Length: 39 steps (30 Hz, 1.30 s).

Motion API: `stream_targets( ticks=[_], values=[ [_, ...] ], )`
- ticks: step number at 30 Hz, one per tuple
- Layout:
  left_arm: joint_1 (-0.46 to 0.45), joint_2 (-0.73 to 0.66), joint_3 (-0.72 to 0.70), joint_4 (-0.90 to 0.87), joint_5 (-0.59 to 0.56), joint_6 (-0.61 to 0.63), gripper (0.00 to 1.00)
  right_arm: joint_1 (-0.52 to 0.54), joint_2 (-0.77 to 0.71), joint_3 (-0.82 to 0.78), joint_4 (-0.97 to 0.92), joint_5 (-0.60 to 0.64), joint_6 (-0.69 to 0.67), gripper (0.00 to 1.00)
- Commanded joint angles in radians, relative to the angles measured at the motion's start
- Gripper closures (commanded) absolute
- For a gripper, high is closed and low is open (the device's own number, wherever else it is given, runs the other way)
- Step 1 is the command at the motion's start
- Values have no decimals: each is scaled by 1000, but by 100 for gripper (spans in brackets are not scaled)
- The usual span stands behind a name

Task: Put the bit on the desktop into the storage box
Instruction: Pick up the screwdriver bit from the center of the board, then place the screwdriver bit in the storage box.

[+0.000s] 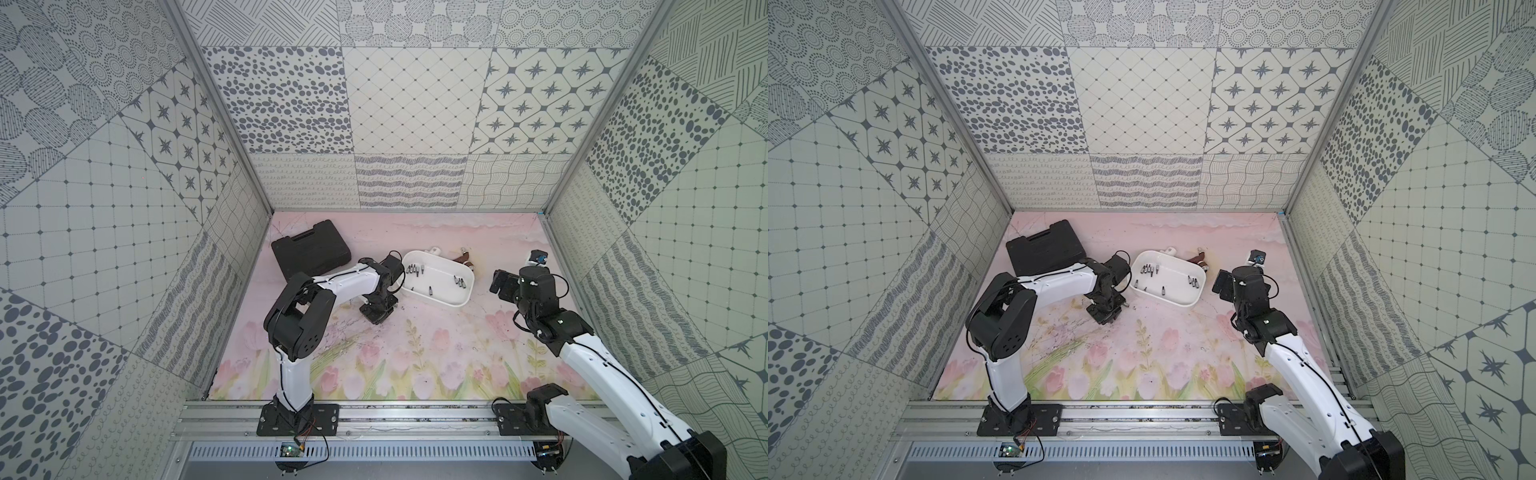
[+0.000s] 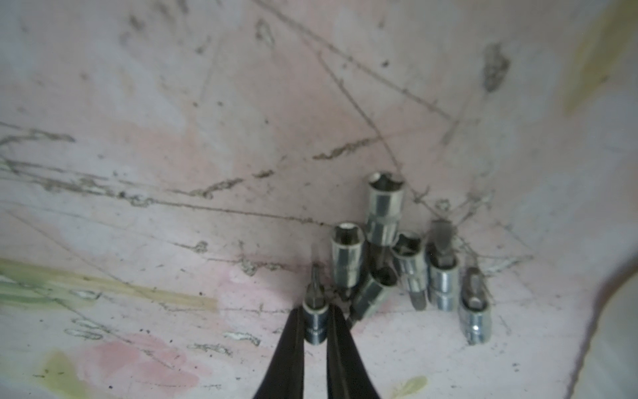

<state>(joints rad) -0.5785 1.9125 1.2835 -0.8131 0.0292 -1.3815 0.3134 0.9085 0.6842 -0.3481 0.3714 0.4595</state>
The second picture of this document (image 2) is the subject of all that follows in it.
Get silver bit pile bottom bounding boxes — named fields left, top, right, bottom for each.
left=331, top=222, right=366, bottom=290

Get silver bit phillips left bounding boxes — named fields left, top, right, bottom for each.
left=459, top=267, right=492, bottom=345

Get silver bit pile right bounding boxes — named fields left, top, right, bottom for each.
left=425, top=219, right=460, bottom=312

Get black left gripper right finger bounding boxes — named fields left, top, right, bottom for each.
left=327, top=305, right=380, bottom=399

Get silver bit pile centre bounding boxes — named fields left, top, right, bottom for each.
left=365, top=171, right=405, bottom=247

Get silver bit phillips upper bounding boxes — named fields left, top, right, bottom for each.
left=390, top=230, right=428, bottom=311

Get white plastic storage box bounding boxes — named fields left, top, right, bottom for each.
left=567, top=257, right=637, bottom=398

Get silver bit pile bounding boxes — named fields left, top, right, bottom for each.
left=425, top=219, right=460, bottom=312
left=331, top=222, right=366, bottom=290
left=365, top=171, right=405, bottom=247

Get silver bit phillips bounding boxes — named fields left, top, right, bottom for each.
left=390, top=230, right=428, bottom=311
left=459, top=267, right=492, bottom=345

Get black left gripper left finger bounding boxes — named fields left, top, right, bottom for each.
left=254, top=307, right=305, bottom=399

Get silver bit small star tip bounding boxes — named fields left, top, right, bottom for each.
left=302, top=264, right=329, bottom=346

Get silver socket bit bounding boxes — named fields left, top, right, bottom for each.
left=347, top=266, right=397, bottom=329

